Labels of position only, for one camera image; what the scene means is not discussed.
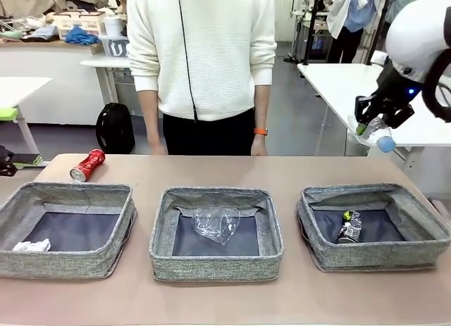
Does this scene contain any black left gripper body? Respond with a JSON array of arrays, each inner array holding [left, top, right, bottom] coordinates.
[[0, 144, 18, 178]]

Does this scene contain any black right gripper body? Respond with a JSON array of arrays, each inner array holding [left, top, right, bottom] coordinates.
[[372, 63, 423, 111]]

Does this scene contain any clear plastic water bottle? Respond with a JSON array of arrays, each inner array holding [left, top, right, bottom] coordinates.
[[347, 113, 397, 154]]

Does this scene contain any white paper ball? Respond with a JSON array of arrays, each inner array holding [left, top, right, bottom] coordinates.
[[12, 237, 52, 253]]

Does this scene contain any crushed black drink can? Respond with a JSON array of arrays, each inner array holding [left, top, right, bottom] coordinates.
[[334, 208, 364, 244]]

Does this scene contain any clear plastic cup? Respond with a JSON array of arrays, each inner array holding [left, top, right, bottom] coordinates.
[[192, 206, 242, 246]]

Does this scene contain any person's right forearm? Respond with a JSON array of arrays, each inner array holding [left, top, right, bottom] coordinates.
[[135, 89, 160, 133]]

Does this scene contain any person's left forearm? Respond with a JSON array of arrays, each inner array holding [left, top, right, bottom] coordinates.
[[252, 83, 271, 130]]

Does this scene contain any person's left hand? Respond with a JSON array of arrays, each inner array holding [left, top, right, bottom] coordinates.
[[250, 134, 269, 157]]

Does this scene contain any person's right hand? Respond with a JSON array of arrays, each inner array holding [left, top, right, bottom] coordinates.
[[146, 128, 168, 156]]

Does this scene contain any large white table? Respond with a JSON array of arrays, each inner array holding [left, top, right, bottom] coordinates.
[[297, 61, 451, 169]]

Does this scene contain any black stand pole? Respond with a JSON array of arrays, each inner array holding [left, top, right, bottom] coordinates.
[[365, 0, 393, 65], [302, 0, 327, 65]]

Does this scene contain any crushed red drink can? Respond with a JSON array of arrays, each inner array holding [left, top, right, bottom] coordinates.
[[68, 148, 107, 184]]

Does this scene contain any wood topped white counter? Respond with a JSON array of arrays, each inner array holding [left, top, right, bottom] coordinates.
[[0, 39, 106, 125]]

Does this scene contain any person in white jacket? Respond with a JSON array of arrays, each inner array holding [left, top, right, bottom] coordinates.
[[326, 0, 378, 63]]

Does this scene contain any black backpack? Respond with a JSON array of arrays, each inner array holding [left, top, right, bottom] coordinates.
[[95, 102, 136, 154]]

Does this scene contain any grey fabric basket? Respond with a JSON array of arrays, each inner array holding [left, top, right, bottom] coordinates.
[[295, 182, 451, 272], [0, 180, 137, 280], [148, 186, 285, 282]]

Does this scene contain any blue cloth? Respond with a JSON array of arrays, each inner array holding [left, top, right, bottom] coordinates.
[[63, 25, 101, 45]]

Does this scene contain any white desk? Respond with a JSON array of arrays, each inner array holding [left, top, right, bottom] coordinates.
[[79, 56, 138, 112]]

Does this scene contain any white plastic crate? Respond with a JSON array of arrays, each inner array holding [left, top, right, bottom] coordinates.
[[52, 9, 106, 38]]

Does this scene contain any clear plastic storage box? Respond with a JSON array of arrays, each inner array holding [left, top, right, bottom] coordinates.
[[100, 35, 130, 58]]

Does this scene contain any white cylinder container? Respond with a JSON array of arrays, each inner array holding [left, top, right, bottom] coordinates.
[[104, 15, 123, 37]]

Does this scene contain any person in white sweater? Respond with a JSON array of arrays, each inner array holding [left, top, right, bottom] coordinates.
[[124, 0, 277, 156]]

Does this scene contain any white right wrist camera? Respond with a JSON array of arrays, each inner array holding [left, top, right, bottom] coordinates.
[[369, 50, 390, 68]]

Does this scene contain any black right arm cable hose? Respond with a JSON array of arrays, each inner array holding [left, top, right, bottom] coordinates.
[[421, 46, 451, 123]]

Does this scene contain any black hanging cord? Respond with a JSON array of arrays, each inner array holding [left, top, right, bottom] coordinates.
[[177, 0, 198, 122]]

